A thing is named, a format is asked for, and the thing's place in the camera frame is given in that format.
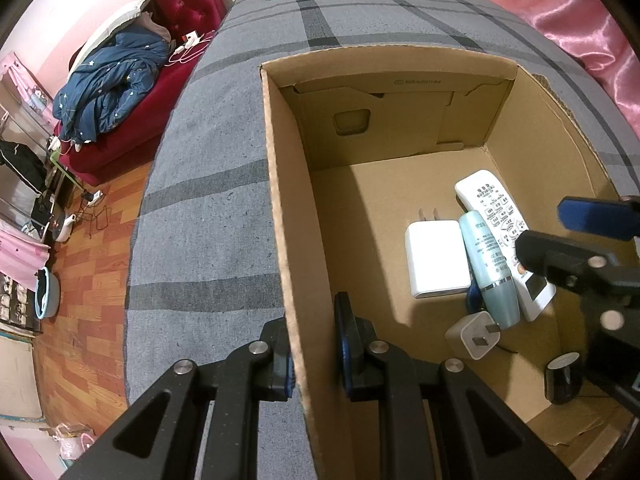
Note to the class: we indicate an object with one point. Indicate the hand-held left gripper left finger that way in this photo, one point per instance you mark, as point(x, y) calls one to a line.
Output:
point(289, 375)

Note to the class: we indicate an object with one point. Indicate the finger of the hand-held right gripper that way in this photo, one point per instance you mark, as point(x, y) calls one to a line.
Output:
point(590, 215)
point(555, 255)

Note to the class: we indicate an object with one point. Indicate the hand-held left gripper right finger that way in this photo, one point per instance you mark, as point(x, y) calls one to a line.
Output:
point(345, 355)

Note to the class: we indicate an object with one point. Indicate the black round can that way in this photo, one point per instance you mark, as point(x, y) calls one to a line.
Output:
point(562, 380)

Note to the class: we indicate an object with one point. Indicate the teal bottle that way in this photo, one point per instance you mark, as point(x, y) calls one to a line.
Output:
point(490, 270)

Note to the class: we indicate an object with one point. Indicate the white remote control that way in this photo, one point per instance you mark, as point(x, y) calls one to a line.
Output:
point(492, 200)

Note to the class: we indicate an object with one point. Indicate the blue round tag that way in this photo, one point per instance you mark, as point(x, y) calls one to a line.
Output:
point(472, 297)

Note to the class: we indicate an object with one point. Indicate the small white charger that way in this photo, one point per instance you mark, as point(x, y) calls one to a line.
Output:
point(472, 340)

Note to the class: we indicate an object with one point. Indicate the large white charger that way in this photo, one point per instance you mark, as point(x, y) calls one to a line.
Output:
point(435, 260)

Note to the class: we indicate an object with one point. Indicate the cardboard box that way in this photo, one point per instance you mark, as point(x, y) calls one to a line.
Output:
point(370, 220)

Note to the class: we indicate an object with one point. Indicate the grey plaid blanket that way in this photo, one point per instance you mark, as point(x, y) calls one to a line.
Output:
point(210, 210)

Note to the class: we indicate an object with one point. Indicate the pink satin curtain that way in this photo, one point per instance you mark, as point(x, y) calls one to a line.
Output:
point(590, 15)

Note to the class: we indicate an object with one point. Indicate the pink plastic bag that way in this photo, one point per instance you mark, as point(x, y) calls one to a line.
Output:
point(72, 442)

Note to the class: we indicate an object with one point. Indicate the teal basin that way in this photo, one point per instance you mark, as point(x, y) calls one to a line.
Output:
point(45, 307)

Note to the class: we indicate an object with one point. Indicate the white power strip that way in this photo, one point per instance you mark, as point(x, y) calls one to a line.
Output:
point(93, 196)

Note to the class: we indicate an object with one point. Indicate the white kettle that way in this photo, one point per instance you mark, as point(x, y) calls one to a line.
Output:
point(65, 229)

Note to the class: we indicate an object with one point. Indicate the pink printed cloth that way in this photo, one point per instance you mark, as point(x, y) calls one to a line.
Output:
point(22, 255)

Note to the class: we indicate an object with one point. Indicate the red sofa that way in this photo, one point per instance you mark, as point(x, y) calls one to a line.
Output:
point(145, 110)

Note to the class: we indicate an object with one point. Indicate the blue star-print quilt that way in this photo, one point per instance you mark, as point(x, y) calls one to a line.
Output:
point(110, 85)

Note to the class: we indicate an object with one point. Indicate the brown cloth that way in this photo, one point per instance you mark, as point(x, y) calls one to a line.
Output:
point(157, 25)

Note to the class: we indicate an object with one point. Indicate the white pillow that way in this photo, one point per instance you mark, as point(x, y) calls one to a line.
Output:
point(112, 22)

